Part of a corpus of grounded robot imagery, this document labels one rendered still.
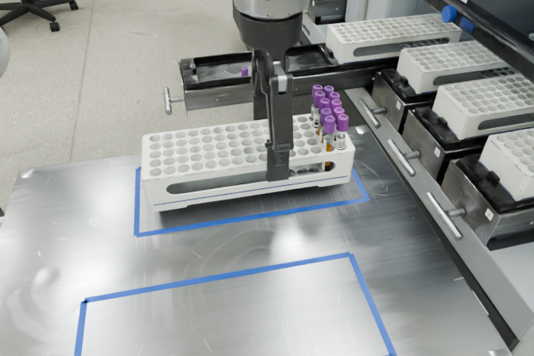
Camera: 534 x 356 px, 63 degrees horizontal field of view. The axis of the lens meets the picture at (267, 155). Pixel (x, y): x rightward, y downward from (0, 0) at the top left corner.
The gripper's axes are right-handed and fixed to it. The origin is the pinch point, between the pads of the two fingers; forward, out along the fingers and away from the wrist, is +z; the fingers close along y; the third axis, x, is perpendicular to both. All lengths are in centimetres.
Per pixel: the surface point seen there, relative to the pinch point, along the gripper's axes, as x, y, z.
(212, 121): -3, -130, 89
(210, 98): -6.5, -31.1, 11.3
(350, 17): 38, -68, 13
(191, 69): -9.8, -38.0, 7.8
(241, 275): -6.9, 16.3, 7.6
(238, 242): -6.6, 11.1, 7.6
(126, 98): -46, -160, 89
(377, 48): 35, -41, 9
